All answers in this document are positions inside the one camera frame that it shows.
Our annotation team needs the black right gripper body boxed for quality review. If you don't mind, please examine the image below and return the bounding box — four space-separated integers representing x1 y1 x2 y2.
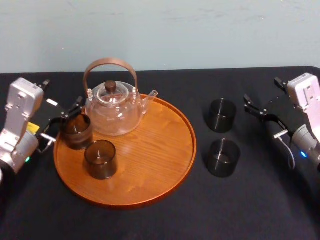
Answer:
264 93 309 138

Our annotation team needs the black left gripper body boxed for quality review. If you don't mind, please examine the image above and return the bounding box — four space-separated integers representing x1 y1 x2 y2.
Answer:
25 98 67 152

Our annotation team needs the round wooden tray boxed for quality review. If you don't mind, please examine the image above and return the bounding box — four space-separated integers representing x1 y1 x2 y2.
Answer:
53 93 198 210

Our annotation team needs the smoky glass cup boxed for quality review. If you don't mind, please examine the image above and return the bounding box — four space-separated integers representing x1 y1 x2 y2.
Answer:
83 139 118 181
60 113 94 151
207 98 238 134
206 138 242 179

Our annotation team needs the glass lid with brown knob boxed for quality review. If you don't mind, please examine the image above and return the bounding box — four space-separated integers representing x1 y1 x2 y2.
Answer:
95 80 130 106

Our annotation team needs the black tablecloth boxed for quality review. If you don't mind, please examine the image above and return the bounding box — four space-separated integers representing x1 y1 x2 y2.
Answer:
0 65 320 240

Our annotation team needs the thin cable with silver plug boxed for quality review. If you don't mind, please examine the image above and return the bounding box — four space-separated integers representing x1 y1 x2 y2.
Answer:
274 130 297 171
36 133 57 154

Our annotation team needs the glass teapot with brown handle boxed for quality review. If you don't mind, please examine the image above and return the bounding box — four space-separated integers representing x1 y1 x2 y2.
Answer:
82 57 160 137

